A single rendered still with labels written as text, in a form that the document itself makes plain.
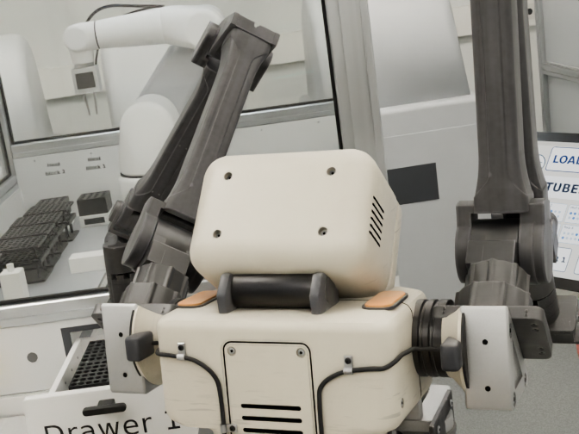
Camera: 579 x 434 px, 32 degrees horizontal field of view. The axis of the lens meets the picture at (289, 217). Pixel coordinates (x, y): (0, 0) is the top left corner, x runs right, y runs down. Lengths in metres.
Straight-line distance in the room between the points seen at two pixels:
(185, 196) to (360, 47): 0.70
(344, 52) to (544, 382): 2.07
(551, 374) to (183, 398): 2.78
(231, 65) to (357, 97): 0.55
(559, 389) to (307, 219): 2.69
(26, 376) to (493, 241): 1.25
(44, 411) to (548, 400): 2.19
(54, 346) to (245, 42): 0.90
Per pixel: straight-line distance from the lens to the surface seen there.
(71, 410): 1.80
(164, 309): 1.22
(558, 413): 3.53
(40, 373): 2.16
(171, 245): 1.32
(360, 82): 1.95
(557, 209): 1.93
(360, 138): 1.97
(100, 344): 2.06
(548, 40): 4.08
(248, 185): 1.12
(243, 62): 1.46
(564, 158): 1.98
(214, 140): 1.39
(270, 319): 1.07
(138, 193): 1.72
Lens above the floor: 1.61
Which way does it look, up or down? 15 degrees down
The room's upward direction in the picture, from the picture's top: 8 degrees counter-clockwise
